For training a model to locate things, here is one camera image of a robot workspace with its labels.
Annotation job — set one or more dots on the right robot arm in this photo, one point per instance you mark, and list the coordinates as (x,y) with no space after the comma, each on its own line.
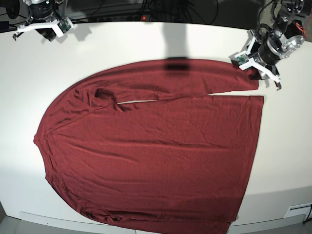
(42,8)

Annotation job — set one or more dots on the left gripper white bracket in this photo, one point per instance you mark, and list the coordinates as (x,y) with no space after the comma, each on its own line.
(252,50)

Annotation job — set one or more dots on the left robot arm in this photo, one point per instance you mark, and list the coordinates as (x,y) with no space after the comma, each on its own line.
(279,32)

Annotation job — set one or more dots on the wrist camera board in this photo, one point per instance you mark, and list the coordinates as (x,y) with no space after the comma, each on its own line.
(65,25)
(241,59)

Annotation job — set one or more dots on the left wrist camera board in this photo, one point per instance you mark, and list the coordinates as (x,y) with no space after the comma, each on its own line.
(241,59)

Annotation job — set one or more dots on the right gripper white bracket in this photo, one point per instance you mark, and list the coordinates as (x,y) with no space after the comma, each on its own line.
(47,27)

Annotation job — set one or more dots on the white power strip red switch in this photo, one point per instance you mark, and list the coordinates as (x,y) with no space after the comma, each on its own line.
(122,18)

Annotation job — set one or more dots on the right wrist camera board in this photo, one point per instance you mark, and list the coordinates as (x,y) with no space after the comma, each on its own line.
(65,25)

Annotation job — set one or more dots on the dark red long-sleeve shirt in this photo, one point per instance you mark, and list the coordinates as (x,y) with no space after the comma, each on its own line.
(158,146)

